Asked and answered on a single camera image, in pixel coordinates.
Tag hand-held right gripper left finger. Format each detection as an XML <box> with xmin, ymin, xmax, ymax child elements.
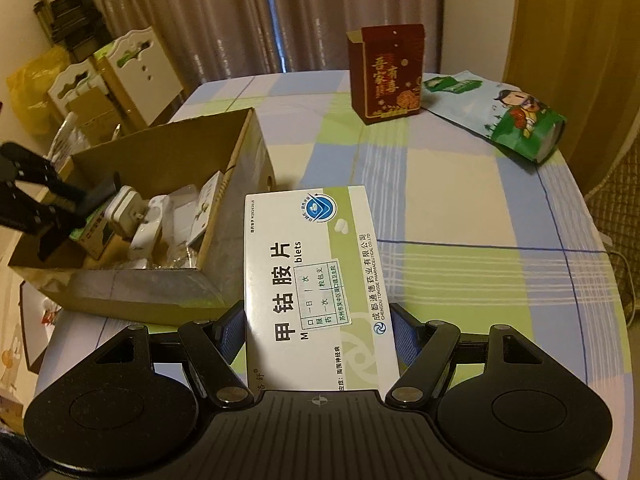
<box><xmin>90</xmin><ymin>304</ymin><xmax>256</xmax><ymax>411</ymax></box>

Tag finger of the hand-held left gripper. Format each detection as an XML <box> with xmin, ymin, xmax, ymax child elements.
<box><xmin>0</xmin><ymin>142</ymin><xmax>121</xmax><ymax>211</ymax></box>
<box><xmin>0</xmin><ymin>182</ymin><xmax>86</xmax><ymax>262</ymax></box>

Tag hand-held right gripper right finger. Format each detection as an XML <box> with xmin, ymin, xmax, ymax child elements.
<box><xmin>384</xmin><ymin>304</ymin><xmax>551</xmax><ymax>408</ymax></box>

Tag white green medicine box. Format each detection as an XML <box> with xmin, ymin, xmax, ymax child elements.
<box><xmin>244</xmin><ymin>186</ymin><xmax>402</xmax><ymax>394</ymax></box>

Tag checked cloth desktop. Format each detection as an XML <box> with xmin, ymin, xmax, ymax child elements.
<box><xmin>32</xmin><ymin>67</ymin><xmax>632</xmax><ymax>480</ymax></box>

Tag green white carton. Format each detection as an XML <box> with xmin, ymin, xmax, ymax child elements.
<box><xmin>74</xmin><ymin>210</ymin><xmax>121</xmax><ymax>261</ymax></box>

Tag small brown cardboard box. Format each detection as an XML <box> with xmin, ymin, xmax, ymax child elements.
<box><xmin>66</xmin><ymin>87</ymin><xmax>124</xmax><ymax>147</ymax></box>

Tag yellow plastic bag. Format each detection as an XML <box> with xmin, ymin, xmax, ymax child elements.
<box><xmin>6</xmin><ymin>47</ymin><xmax>72</xmax><ymax>136</ymax></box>

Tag white square tin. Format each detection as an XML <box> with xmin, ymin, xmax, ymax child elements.
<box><xmin>102</xmin><ymin>186</ymin><xmax>151</xmax><ymax>242</ymax></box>

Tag white plug charger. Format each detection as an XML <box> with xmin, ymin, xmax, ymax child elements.
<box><xmin>131</xmin><ymin>195</ymin><xmax>174</xmax><ymax>261</ymax></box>

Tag printed carton on floor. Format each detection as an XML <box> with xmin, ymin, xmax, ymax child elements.
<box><xmin>0</xmin><ymin>280</ymin><xmax>62</xmax><ymax>411</ymax></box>

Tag small white green box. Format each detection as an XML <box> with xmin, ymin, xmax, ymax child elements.
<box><xmin>189</xmin><ymin>172</ymin><xmax>227</xmax><ymax>244</ymax></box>

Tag black folding rack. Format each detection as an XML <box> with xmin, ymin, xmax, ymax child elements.
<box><xmin>33</xmin><ymin>0</ymin><xmax>109</xmax><ymax>61</ymax></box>

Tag green cartoon printed pouch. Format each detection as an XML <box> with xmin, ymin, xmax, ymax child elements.
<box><xmin>420</xmin><ymin>71</ymin><xmax>569</xmax><ymax>165</ymax></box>

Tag wicker chair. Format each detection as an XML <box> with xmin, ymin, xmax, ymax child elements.
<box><xmin>582</xmin><ymin>159</ymin><xmax>640</xmax><ymax>263</ymax></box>

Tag red gold printed box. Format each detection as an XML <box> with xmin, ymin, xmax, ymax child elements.
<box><xmin>346</xmin><ymin>24</ymin><xmax>426</xmax><ymax>126</ymax></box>

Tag grey curtain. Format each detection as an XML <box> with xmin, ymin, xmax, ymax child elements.
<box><xmin>89</xmin><ymin>0</ymin><xmax>447</xmax><ymax>87</ymax></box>

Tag wooden wardrobe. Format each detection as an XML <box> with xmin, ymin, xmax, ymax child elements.
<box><xmin>501</xmin><ymin>0</ymin><xmax>640</xmax><ymax>201</ymax></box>

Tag white cable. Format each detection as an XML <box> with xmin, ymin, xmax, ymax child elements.
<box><xmin>606</xmin><ymin>244</ymin><xmax>637</xmax><ymax>322</ymax></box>

